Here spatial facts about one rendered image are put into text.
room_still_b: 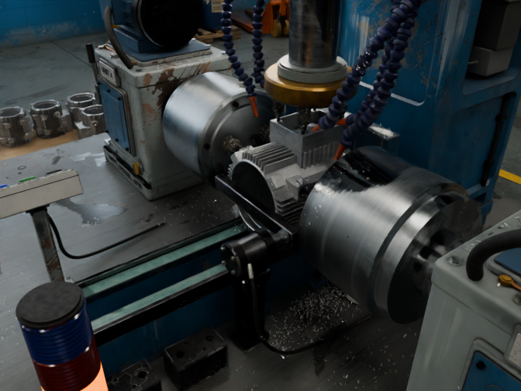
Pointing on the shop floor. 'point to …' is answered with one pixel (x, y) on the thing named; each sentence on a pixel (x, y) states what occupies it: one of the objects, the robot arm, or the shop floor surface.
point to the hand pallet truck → (271, 20)
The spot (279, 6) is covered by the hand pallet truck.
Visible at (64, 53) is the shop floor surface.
